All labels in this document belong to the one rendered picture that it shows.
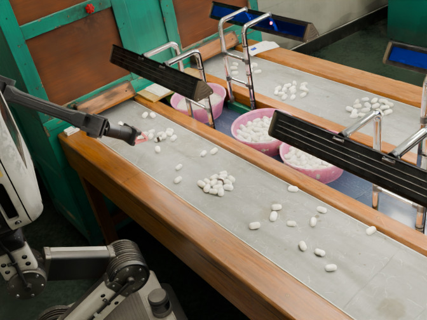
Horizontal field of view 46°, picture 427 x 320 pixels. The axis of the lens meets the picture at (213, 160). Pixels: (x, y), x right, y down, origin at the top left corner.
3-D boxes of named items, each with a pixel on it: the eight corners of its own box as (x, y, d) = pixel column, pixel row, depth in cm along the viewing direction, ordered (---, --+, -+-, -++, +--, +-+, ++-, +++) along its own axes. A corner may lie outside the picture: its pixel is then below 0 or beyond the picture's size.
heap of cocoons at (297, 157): (319, 194, 177) (318, 180, 174) (272, 169, 194) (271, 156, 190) (361, 163, 188) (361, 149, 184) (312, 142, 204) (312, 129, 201)
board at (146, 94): (153, 103, 238) (152, 100, 238) (136, 94, 249) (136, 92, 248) (206, 75, 253) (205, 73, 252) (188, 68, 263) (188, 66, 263)
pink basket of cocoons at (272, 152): (282, 167, 195) (280, 147, 190) (223, 156, 208) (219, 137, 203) (306, 131, 213) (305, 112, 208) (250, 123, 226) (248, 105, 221)
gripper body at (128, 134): (128, 123, 200) (112, 119, 195) (141, 131, 193) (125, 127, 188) (122, 138, 201) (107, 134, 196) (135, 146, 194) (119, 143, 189)
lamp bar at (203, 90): (196, 103, 173) (192, 84, 169) (109, 63, 216) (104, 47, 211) (214, 93, 176) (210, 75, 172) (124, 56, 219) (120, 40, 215)
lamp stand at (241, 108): (256, 120, 227) (243, 26, 201) (227, 108, 240) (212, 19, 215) (285, 103, 235) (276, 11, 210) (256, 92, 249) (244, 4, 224)
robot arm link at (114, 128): (104, 136, 186) (108, 122, 186) (95, 132, 191) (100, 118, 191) (119, 140, 191) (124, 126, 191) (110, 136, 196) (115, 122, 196)
